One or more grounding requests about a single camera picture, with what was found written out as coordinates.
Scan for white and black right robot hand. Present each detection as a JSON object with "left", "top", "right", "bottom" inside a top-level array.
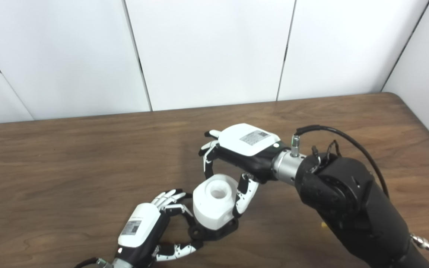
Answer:
[{"left": 199, "top": 123, "right": 282, "bottom": 218}]

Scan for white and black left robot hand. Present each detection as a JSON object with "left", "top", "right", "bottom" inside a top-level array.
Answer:
[{"left": 114, "top": 189, "right": 204, "bottom": 267}]

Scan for round white cylinder piece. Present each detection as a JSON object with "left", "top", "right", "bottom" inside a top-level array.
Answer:
[{"left": 193, "top": 174, "right": 239, "bottom": 230}]

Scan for black flanged holder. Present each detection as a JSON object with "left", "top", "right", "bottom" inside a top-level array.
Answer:
[{"left": 188, "top": 218, "right": 239, "bottom": 242}]

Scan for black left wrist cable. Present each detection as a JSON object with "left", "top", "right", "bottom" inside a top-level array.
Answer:
[{"left": 74, "top": 257, "right": 100, "bottom": 268}]

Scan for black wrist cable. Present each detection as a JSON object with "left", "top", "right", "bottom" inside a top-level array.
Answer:
[
  {"left": 295, "top": 125, "right": 390, "bottom": 198},
  {"left": 74, "top": 257, "right": 100, "bottom": 268}
]

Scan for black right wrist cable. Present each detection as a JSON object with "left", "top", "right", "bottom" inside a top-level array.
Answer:
[{"left": 295, "top": 125, "right": 390, "bottom": 198}]

